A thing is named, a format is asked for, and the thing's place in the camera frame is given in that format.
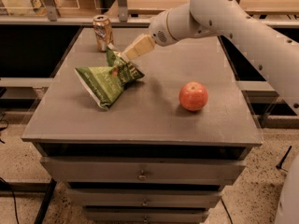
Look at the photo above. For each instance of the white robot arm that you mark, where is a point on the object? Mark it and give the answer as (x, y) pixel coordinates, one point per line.
(267, 192)

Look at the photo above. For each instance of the middle drawer with knob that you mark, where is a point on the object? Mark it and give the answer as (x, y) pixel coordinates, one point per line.
(144, 198)

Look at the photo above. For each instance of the black stand on floor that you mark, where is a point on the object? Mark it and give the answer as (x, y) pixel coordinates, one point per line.
(280, 164)

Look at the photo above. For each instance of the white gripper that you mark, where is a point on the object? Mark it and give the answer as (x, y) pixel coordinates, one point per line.
(159, 29)

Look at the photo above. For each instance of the bottom drawer with knob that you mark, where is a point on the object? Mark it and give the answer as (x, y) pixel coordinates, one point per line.
(145, 216)

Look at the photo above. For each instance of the drawer with knob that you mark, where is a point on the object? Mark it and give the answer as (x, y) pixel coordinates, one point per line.
(144, 198)
(145, 216)
(154, 171)

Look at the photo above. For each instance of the metal railing post left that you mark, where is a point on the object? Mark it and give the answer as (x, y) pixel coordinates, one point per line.
(50, 7)

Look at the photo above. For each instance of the orange soda can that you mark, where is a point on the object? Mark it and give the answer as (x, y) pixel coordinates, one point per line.
(103, 31)

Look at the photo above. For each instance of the top drawer with knob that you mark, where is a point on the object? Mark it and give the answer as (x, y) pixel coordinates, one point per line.
(154, 171)

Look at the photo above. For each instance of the grey drawer cabinet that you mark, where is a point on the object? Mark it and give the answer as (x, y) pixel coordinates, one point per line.
(147, 121)

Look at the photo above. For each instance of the metal railing post middle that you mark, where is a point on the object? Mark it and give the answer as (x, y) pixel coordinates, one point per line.
(123, 10)

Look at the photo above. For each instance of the green chip bag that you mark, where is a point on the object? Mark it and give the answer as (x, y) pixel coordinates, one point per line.
(105, 84)

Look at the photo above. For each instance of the red apple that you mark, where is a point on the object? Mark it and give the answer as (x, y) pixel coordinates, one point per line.
(193, 96)

